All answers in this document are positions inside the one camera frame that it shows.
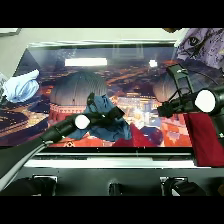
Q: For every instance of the red garment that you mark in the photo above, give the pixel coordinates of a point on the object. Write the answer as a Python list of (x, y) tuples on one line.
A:
[(136, 138), (205, 140)]

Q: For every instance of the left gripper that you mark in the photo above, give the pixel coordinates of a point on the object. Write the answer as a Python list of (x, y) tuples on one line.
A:
[(111, 115)]

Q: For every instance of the purple patterned garment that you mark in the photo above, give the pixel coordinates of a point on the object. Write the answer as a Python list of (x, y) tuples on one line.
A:
[(203, 46)]

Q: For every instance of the silver frame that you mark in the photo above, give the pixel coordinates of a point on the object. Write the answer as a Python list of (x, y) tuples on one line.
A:
[(100, 163)]

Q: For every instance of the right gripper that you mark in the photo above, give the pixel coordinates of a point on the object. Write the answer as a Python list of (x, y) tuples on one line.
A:
[(166, 108)]

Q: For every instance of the light blue garment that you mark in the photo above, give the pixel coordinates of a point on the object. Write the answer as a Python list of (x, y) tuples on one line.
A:
[(21, 87)]

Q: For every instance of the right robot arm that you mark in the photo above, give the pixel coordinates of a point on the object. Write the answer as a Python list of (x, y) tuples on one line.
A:
[(213, 100)]

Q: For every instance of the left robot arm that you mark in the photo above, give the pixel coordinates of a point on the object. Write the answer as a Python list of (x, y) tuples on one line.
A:
[(60, 129)]

